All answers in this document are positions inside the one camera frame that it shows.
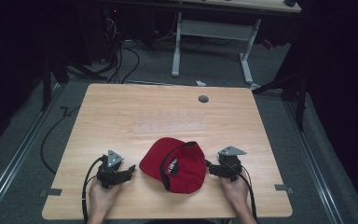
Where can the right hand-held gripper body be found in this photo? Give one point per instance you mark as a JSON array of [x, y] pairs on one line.
[[230, 166]]

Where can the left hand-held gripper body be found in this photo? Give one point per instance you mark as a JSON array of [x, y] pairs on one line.
[[112, 174]]

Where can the red baseball cap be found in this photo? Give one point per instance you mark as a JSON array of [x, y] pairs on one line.
[[180, 168]]

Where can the person's left hand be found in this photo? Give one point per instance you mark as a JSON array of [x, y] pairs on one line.
[[101, 197]]

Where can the person's right hand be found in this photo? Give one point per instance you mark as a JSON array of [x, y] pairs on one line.
[[234, 193]]

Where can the grey tape piece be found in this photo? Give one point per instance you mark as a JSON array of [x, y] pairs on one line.
[[283, 188], [51, 192]]

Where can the grey table grommet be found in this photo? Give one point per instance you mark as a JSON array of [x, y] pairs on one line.
[[203, 99]]

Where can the white scrap on floor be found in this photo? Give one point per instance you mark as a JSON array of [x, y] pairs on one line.
[[200, 83]]

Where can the black metal stand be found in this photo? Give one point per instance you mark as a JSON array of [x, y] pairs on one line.
[[292, 90], [47, 84]]

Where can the small red object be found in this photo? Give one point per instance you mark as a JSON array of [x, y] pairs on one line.
[[268, 44]]

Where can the white-framed desk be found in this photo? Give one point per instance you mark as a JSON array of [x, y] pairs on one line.
[[214, 29]]

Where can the metal floor rail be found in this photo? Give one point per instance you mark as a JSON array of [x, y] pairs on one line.
[[18, 155], [315, 165]]

